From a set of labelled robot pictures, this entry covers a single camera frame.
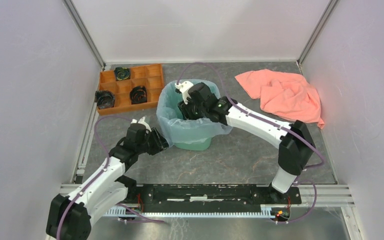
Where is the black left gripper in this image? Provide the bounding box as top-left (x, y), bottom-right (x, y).
top-left (136, 127), bottom-right (173, 157)

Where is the light blue plastic trash bag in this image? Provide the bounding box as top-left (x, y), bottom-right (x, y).
top-left (156, 80), bottom-right (233, 145)

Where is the green plastic trash bin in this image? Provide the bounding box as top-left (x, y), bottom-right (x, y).
top-left (174, 137), bottom-right (212, 151)

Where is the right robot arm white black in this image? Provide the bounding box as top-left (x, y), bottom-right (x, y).
top-left (175, 81), bottom-right (315, 204)

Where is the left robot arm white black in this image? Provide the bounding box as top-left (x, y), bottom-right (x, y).
top-left (45, 121), bottom-right (169, 240)

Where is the black coil in tray centre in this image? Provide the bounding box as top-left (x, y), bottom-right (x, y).
top-left (129, 85), bottom-right (148, 105)

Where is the orange compartment tray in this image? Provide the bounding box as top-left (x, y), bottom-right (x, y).
top-left (96, 64), bottom-right (165, 116)

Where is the black coil at tray corner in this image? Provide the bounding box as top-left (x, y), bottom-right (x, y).
top-left (94, 90), bottom-right (116, 110)

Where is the black coil with yellow-green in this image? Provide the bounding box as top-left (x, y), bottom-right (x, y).
top-left (114, 67), bottom-right (131, 81)

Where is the pink cloth towel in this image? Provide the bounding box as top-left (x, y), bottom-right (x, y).
top-left (235, 69), bottom-right (325, 129)

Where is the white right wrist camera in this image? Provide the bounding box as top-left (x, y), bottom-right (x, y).
top-left (174, 81), bottom-right (194, 105)

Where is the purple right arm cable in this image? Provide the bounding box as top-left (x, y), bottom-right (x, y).
top-left (176, 62), bottom-right (325, 223)

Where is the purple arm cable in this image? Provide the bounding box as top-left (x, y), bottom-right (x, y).
top-left (56, 114), bottom-right (137, 240)
top-left (176, 62), bottom-right (325, 223)

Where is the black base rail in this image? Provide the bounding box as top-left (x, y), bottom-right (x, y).
top-left (131, 184), bottom-right (302, 218)

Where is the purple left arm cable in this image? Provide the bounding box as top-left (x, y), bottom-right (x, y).
top-left (56, 114), bottom-right (137, 240)

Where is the left aluminium corner post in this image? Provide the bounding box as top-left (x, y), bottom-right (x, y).
top-left (62, 0), bottom-right (106, 70)

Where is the aluminium corner post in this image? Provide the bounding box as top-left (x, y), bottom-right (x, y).
top-left (62, 0), bottom-right (106, 70)
top-left (296, 0), bottom-right (340, 68)

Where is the right aluminium corner post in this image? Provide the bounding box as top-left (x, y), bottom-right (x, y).
top-left (296, 0), bottom-right (340, 68)

